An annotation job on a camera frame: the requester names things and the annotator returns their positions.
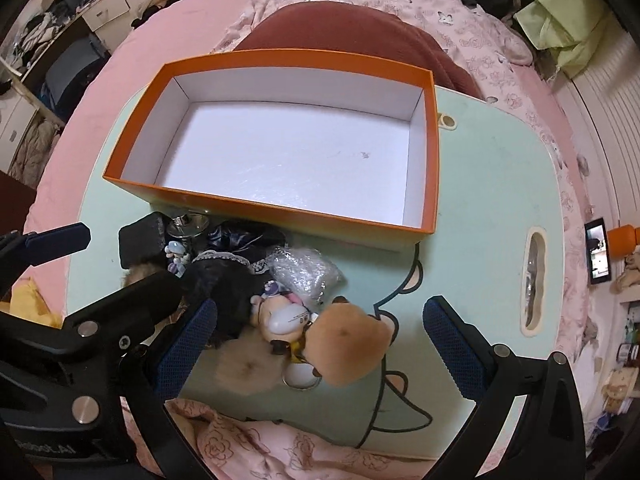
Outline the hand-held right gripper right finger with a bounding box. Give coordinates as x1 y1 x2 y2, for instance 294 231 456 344
422 296 587 480

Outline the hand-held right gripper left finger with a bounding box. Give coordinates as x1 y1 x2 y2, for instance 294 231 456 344
117 300 218 480

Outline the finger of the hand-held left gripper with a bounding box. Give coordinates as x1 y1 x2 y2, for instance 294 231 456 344
62 271 187 343
0 222 92 303

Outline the small blue cartoon figure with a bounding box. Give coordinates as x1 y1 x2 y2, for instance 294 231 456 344
165 240 194 277

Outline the black power adapter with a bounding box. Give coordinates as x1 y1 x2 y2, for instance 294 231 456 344
118 212 167 269

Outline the white fluffy pompom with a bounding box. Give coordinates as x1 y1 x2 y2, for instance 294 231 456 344
215 335 287 400

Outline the shiny metal cap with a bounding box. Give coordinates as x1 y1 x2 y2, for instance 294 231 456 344
167 214 211 241

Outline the black lace cloth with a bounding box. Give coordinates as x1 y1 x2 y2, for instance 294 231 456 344
182 219 290 341

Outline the white cartoon figure keychain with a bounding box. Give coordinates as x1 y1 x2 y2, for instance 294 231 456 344
250 282 323 392

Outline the tan plush toy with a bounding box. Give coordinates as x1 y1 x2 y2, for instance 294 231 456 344
300 296 394 388

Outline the clear bubble wrap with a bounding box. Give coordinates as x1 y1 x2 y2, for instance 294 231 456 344
267 247 347 307

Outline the orange cardboard box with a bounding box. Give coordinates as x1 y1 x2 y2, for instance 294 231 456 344
102 49 441 253

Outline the yellow cloth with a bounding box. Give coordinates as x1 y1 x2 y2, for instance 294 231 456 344
10 277 63 331

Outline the mint green lap table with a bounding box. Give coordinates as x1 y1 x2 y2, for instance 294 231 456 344
65 85 568 461

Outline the black phone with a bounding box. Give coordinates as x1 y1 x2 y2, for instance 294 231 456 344
584 217 613 286

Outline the beige plush toy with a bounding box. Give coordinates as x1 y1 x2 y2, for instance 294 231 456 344
615 252 640 292

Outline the orange round object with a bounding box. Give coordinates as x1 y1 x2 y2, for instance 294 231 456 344
612 225 640 257

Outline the clothes pile on counter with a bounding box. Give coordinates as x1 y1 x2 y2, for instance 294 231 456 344
12 10 76 68

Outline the white desk with drawer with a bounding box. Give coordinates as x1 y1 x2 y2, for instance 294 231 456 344
82 0 132 31

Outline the maroon cushion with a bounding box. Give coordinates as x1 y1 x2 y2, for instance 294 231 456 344
232 2 483 101

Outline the light green cloth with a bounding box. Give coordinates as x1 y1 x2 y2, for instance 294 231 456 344
515 0 617 78

